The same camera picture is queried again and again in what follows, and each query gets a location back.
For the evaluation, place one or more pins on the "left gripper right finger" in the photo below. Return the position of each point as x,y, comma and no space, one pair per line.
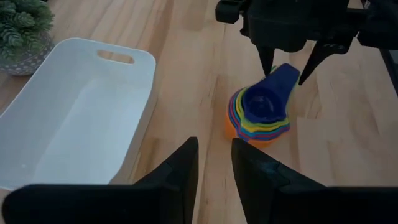
273,199

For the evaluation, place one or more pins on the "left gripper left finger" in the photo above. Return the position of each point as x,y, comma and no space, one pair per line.
168,199

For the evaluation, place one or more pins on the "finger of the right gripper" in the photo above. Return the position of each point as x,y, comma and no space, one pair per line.
266,59
329,48

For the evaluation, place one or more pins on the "dark blue measuring cup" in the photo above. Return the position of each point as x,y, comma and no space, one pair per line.
264,105

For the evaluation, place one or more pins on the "orange measuring cup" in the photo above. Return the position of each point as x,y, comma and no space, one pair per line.
260,143

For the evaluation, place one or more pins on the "purple measuring cup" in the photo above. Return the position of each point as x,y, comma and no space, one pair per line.
264,135

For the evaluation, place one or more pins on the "green measuring cup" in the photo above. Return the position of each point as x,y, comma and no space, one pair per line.
264,125

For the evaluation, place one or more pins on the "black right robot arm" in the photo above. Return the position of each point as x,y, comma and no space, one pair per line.
379,25

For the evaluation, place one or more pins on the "white plastic basket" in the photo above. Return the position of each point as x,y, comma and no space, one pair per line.
77,124

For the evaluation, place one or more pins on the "green plant in patterned pot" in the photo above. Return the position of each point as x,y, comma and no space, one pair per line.
21,25

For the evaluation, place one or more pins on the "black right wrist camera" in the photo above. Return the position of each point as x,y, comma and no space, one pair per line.
228,11

